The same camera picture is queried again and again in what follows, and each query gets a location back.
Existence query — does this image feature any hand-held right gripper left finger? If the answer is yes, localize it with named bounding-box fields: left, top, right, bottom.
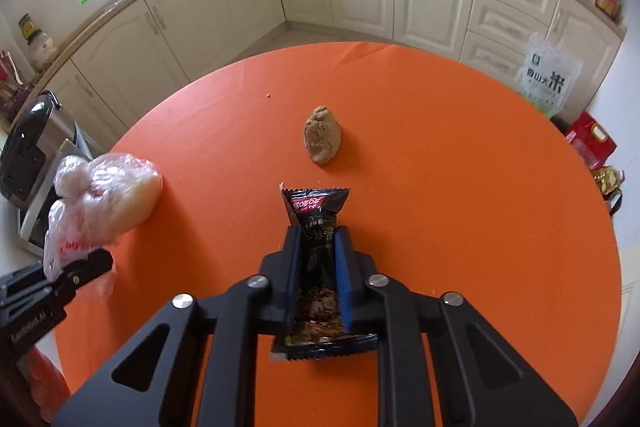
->
left=50, top=224, right=306, bottom=427

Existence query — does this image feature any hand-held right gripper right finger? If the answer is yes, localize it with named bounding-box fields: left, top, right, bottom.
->
left=334, top=227, right=581, bottom=427

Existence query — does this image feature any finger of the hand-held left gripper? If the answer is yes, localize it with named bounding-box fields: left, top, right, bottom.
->
left=52, top=248, right=115, bottom=303

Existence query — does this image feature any black snack packet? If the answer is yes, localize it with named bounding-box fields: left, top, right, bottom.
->
left=270, top=181, right=381, bottom=362

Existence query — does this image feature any person's left hand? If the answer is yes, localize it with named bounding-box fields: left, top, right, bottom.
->
left=25, top=346, right=71, bottom=423

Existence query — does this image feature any brown round bun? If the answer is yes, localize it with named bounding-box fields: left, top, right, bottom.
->
left=302, top=105, right=344, bottom=166

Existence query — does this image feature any black rice cooker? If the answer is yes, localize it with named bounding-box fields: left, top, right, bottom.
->
left=0, top=90, right=77, bottom=210

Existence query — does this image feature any orange round tablecloth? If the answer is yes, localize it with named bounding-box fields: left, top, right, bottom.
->
left=52, top=42, right=621, bottom=427

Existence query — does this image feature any white jar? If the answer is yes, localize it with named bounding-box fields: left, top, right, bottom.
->
left=27, top=32, right=60, bottom=73

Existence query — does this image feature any cardboard box of bottles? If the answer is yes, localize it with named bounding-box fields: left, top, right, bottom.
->
left=592, top=165, right=626, bottom=216

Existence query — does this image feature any red gift box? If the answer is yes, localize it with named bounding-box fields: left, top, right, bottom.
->
left=564, top=110, right=617, bottom=170

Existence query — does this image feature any white rice bag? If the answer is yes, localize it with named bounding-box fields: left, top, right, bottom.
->
left=517, top=32, right=585, bottom=119

